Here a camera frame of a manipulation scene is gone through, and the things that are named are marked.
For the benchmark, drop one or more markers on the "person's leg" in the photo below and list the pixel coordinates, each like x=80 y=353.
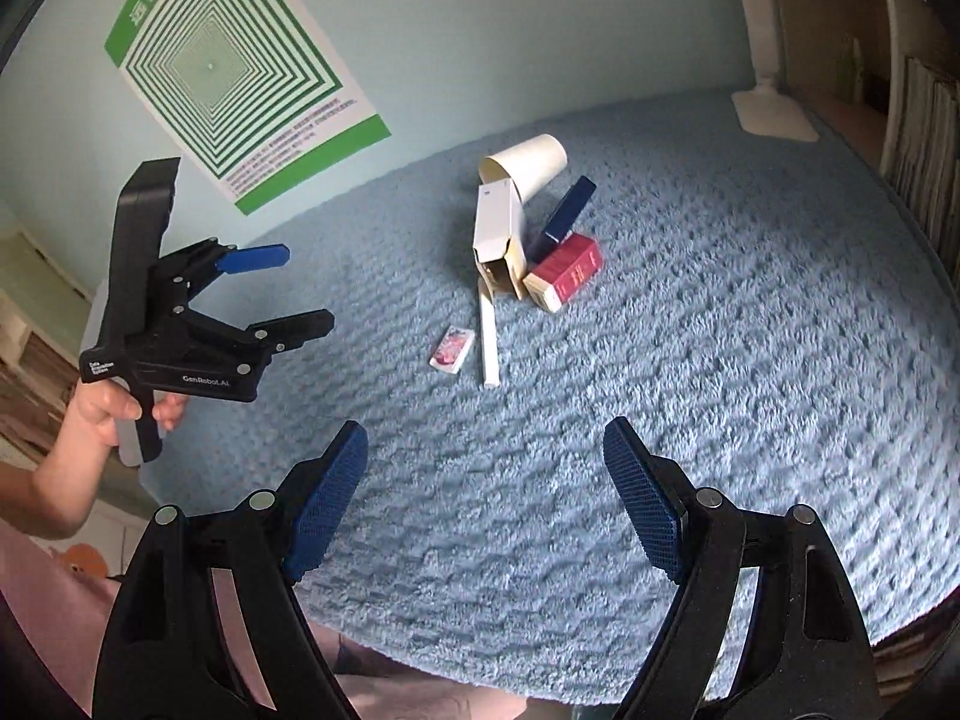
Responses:
x=397 y=682

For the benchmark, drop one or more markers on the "person's left hand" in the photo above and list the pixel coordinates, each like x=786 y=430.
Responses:
x=94 y=409

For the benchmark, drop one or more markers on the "wooden bookshelf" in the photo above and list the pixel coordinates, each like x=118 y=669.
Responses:
x=900 y=7

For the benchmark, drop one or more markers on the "navy blue box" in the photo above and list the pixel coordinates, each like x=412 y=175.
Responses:
x=570 y=206

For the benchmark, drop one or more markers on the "blue fuzzy blanket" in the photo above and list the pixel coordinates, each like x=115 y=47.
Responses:
x=675 y=315

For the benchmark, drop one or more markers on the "small pink packet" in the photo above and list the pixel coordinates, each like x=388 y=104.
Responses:
x=451 y=349

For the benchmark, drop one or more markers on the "row of upright books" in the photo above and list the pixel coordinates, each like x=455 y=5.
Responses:
x=926 y=142

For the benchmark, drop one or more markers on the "thin white strip box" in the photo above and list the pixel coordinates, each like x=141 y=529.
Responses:
x=489 y=345

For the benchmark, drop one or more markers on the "cream paper cup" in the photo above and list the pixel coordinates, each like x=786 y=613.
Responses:
x=532 y=161

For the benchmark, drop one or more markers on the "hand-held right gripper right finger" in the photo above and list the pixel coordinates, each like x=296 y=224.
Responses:
x=645 y=502

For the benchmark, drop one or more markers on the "red cardboard box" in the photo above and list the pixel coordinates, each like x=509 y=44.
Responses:
x=566 y=270

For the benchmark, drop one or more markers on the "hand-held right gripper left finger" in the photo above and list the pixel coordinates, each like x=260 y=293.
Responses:
x=326 y=510

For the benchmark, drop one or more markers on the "small orange toy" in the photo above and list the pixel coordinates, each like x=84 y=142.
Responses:
x=84 y=561

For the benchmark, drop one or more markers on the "beige wooden furniture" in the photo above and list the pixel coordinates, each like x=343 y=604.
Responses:
x=37 y=330

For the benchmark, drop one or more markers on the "green striped wall poster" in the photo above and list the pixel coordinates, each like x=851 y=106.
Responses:
x=217 y=67

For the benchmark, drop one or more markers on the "person's left forearm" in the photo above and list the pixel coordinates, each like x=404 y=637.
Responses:
x=45 y=487

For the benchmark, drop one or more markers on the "long cream carton box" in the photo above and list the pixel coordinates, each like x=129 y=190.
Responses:
x=496 y=225

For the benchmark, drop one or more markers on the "small green bottle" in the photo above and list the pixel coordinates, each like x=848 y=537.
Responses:
x=850 y=71

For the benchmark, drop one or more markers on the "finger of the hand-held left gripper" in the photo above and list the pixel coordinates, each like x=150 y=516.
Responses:
x=300 y=328
x=255 y=259

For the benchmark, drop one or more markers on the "pink garment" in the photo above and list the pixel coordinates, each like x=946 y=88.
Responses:
x=67 y=630

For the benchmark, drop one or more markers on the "white desk lamp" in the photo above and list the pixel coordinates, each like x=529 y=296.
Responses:
x=772 y=116

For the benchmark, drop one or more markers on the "stack of books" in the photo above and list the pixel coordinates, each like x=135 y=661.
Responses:
x=911 y=660

